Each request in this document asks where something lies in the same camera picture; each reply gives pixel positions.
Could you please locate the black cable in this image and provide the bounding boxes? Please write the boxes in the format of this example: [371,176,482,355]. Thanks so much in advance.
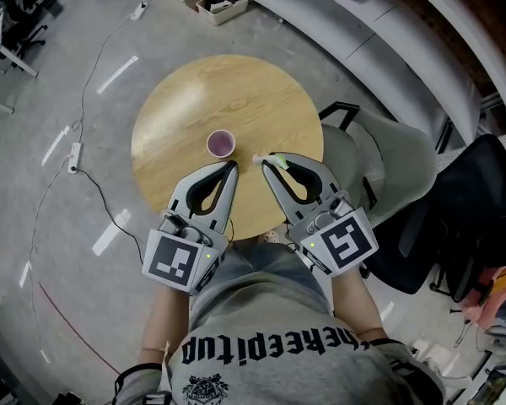
[76,166,149,251]

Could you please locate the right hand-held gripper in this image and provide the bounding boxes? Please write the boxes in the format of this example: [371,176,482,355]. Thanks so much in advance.
[261,152,380,278]

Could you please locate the white green straw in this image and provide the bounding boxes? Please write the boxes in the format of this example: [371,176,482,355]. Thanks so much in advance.
[251,152,288,171]

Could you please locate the white curved bench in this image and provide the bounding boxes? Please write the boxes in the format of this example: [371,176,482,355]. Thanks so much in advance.
[242,0,484,145]

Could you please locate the person's left forearm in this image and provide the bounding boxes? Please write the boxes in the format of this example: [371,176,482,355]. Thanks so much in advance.
[137,283,191,367]

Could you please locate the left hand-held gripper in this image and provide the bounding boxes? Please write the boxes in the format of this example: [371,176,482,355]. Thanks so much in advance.
[142,159,240,297]

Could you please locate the person's grey printed shirt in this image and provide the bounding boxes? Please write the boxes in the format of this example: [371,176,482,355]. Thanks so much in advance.
[112,277,448,405]

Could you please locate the pink cup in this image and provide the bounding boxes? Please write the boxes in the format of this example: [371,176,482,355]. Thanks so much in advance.
[206,128,237,159]

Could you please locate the grey shell chair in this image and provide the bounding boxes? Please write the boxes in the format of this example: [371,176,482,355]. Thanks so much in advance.
[318,100,440,230]

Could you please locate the person's right forearm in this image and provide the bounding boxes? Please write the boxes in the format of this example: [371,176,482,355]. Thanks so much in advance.
[328,267,390,342]

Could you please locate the black mesh office chair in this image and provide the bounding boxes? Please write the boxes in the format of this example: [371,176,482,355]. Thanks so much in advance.
[360,132,506,304]

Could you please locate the person's patterned shoe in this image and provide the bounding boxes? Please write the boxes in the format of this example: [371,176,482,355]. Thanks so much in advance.
[256,229,281,246]

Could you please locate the white cable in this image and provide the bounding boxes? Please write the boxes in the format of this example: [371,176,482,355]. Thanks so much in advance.
[24,169,73,356]
[69,13,137,145]

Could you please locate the white curved shelf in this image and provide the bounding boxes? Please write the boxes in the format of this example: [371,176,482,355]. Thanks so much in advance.
[396,0,506,132]

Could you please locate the person's denim shorts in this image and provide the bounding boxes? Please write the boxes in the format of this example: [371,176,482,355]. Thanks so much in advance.
[218,241,335,311]

